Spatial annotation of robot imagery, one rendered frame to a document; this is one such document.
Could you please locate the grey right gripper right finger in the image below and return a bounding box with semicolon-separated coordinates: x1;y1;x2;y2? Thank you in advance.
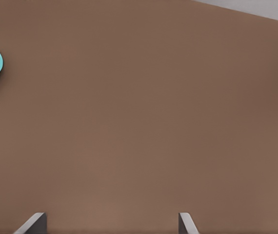
179;212;200;234

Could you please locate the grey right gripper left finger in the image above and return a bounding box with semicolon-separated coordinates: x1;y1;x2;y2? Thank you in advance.
14;212;47;234

